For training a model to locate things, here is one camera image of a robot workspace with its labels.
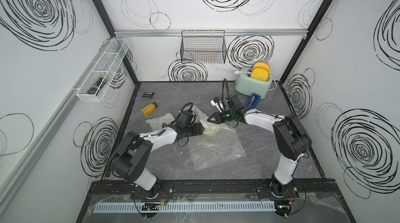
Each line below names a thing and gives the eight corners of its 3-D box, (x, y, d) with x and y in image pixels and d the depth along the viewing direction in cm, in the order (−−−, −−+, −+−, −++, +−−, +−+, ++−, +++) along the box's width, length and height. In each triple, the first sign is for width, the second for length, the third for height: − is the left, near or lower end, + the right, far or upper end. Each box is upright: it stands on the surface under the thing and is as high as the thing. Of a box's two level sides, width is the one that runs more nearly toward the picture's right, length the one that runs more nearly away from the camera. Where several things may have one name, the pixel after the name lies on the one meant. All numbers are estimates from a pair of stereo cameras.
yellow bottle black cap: (142, 113, 104) (140, 110, 101) (154, 104, 109) (153, 100, 106) (146, 117, 102) (144, 114, 99) (159, 107, 107) (157, 104, 104)
